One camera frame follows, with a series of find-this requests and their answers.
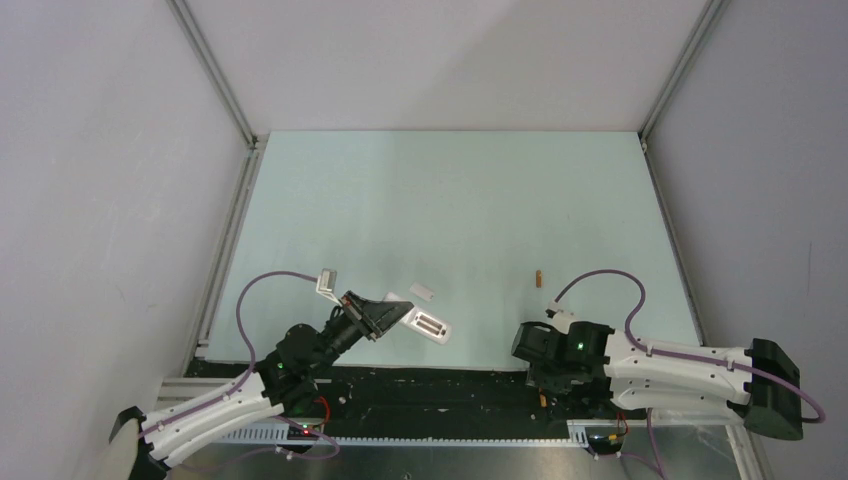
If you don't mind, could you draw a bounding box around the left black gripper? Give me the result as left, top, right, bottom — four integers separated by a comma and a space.
311, 289, 413, 373

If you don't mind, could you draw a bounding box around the white battery cover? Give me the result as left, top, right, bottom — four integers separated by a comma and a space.
409, 282, 435, 302

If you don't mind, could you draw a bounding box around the white remote control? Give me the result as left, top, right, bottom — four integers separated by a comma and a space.
383, 292, 452, 345

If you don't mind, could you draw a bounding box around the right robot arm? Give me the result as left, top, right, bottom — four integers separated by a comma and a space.
512, 321, 804, 441

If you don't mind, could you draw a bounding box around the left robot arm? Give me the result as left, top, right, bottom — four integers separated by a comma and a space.
95, 292, 419, 479

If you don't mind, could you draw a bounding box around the right controller board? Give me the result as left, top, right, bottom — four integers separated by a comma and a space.
587, 434, 627, 456

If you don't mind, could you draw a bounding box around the controller board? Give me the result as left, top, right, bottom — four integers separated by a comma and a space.
587, 434, 627, 456
286, 425, 321, 442

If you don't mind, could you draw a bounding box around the left controller board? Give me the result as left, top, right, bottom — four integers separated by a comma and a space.
286, 425, 321, 442

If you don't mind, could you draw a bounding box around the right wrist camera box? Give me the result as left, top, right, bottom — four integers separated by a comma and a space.
545, 300, 578, 334

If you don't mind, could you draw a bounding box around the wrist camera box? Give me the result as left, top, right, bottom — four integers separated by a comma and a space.
315, 268, 341, 305
545, 300, 578, 334

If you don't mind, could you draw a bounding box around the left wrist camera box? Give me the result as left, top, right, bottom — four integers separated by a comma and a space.
315, 268, 341, 305

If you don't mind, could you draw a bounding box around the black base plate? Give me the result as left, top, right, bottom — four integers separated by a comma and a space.
185, 358, 647, 442

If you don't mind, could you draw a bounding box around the left aluminium frame post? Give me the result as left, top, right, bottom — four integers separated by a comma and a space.
168, 0, 262, 360

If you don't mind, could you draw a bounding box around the aluminium frame post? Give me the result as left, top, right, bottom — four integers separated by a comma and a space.
638, 0, 731, 153
168, 0, 262, 360

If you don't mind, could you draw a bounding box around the aluminium frame rail front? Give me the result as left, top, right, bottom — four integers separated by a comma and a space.
154, 378, 741, 445

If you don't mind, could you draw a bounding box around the right aluminium frame post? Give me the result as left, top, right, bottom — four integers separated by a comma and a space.
638, 0, 731, 153

